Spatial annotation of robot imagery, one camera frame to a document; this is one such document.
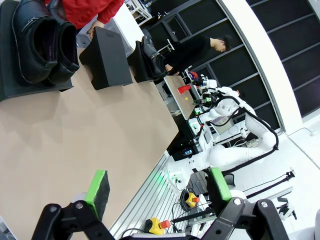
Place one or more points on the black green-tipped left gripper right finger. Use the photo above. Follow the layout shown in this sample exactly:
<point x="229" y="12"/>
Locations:
<point x="218" y="186"/>

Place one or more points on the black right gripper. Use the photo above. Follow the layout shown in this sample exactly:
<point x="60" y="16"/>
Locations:
<point x="206" y="99"/>

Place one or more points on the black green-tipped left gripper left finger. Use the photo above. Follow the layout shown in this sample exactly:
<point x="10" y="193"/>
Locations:
<point x="98" y="192"/>

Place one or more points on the black leather loafer shoe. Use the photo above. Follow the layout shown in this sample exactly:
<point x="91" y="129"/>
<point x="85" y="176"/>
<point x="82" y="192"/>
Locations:
<point x="155" y="62"/>
<point x="27" y="37"/>
<point x="66" y="50"/>

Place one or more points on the person's left forearm red sleeve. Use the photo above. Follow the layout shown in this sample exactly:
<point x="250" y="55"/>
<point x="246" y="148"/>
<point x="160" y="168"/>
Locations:
<point x="110" y="10"/>

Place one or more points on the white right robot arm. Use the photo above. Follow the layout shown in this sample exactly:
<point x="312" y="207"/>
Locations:
<point x="232" y="156"/>

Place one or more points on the standing person in black clothes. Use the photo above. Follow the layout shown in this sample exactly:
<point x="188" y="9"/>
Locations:
<point x="192" y="52"/>

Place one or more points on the black shoe stand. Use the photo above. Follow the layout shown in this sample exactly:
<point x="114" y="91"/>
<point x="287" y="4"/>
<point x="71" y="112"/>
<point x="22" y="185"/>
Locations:
<point x="110" y="62"/>
<point x="7" y="75"/>
<point x="140" y="68"/>

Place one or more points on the person torso in red jacket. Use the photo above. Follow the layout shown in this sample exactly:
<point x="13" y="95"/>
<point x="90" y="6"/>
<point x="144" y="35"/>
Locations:
<point x="80" y="12"/>

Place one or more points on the person's left hand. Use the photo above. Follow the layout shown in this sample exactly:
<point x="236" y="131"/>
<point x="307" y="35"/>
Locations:
<point x="93" y="27"/>

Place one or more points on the red plastic cup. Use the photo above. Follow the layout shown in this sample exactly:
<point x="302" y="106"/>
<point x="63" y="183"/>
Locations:
<point x="183" y="89"/>

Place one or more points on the brown wooden background table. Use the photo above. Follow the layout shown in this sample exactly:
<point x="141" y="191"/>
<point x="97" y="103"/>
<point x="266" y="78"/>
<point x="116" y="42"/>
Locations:
<point x="180" y="100"/>

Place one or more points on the yellow emergency stop button box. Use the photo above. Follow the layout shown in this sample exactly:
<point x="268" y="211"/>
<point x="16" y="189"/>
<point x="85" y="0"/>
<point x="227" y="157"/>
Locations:
<point x="156" y="225"/>
<point x="192" y="198"/>

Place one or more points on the small monitor screen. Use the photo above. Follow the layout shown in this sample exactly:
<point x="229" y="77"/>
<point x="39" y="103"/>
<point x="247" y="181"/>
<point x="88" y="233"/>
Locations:
<point x="222" y="125"/>

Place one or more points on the black robot control box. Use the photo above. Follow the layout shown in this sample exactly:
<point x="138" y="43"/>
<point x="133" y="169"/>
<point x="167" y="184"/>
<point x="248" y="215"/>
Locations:
<point x="183" y="151"/>

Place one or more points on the large white table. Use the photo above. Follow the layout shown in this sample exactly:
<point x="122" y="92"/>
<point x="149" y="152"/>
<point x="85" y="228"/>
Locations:
<point x="127" y="25"/>

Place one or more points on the grey aluminium table frame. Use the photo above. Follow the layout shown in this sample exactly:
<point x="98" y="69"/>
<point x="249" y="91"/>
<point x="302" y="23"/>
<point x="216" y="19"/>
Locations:
<point x="147" y="190"/>

